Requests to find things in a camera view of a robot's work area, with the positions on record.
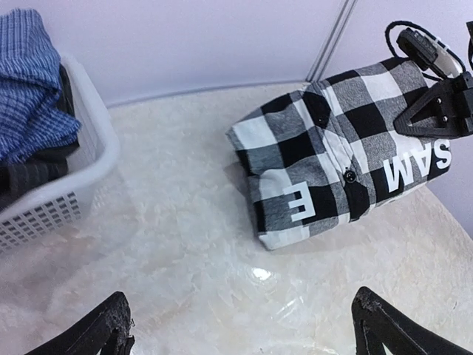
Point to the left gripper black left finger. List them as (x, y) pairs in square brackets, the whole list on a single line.
[(104, 330)]

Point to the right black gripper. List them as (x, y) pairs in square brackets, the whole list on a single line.
[(443, 111)]

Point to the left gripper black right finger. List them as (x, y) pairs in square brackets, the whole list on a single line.
[(380, 327)]

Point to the black white plaid shirt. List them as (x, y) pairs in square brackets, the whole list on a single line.
[(328, 153)]

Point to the white plastic basket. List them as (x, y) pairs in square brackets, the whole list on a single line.
[(56, 187)]

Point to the blue checkered shirt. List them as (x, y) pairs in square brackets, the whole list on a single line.
[(30, 89)]

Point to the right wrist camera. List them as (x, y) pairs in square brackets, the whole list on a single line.
[(429, 54)]

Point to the right aluminium frame post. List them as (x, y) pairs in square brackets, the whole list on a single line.
[(325, 54)]

